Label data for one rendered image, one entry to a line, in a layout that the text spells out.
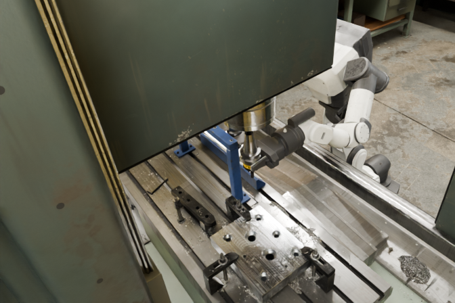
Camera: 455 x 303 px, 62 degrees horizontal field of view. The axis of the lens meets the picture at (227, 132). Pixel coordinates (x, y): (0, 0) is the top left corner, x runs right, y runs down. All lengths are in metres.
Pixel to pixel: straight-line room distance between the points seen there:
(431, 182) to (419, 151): 0.35
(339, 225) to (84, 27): 1.42
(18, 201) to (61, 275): 0.14
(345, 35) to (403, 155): 1.75
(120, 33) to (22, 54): 0.29
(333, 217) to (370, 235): 0.17
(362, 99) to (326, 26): 0.64
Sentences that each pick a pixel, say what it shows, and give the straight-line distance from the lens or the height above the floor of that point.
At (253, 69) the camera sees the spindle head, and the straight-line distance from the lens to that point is 0.85.
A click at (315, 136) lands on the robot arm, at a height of 1.32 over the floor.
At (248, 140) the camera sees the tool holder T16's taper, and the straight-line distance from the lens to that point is 1.12.
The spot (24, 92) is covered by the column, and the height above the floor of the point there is 1.94.
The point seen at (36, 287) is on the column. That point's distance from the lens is 0.62.
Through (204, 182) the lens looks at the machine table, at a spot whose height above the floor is 0.90.
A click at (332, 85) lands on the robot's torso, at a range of 1.71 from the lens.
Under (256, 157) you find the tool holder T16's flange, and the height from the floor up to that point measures 1.35.
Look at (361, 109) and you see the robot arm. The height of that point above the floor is 1.25.
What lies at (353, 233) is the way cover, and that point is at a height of 0.72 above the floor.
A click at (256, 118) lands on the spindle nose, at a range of 1.00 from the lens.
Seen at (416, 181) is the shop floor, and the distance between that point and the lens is 3.15.
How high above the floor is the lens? 2.11
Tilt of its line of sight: 37 degrees down
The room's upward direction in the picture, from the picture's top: 7 degrees counter-clockwise
